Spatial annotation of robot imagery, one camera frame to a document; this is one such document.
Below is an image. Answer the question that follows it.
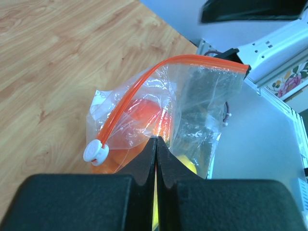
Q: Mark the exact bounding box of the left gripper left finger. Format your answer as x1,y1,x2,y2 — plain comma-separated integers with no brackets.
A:
0,138,157,231

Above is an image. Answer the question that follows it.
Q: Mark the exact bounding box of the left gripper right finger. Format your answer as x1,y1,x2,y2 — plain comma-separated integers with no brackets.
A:
155,138,306,231

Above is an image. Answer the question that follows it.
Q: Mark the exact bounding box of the orange zip top bag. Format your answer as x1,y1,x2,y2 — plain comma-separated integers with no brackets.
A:
86,54,248,178

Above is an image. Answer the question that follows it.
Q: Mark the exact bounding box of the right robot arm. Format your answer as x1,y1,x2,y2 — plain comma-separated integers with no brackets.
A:
200,0,308,83

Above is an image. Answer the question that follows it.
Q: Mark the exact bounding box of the fake yellow lemon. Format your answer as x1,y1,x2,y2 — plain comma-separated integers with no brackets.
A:
177,155,197,174

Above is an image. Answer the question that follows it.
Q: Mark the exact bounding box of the white zip slider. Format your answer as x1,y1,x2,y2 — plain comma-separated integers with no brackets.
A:
83,139,109,166

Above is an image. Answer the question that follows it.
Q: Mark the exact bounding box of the fake persimmon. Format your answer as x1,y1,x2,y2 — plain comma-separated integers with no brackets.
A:
109,99,173,173

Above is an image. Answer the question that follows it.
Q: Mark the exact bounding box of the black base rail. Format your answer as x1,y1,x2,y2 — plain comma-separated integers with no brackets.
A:
208,79,308,215

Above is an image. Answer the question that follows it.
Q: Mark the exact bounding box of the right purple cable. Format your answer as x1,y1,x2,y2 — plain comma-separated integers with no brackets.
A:
204,49,233,127

